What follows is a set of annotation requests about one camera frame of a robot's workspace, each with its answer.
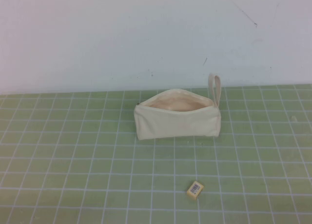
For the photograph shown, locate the cream canvas pencil case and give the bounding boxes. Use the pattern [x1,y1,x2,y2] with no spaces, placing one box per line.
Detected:
[134,73,222,142]

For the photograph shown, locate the yellow eraser with barcode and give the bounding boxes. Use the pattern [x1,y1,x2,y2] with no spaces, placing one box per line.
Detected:
[186,181,202,196]

